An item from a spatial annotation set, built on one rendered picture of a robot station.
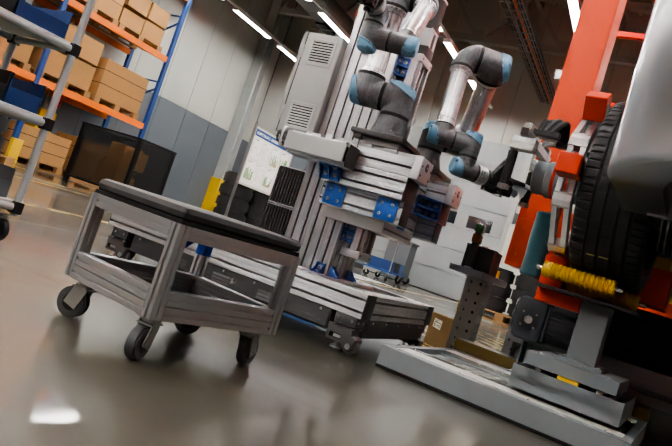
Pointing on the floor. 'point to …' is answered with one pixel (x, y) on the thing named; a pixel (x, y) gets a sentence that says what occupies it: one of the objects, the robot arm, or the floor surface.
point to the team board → (261, 163)
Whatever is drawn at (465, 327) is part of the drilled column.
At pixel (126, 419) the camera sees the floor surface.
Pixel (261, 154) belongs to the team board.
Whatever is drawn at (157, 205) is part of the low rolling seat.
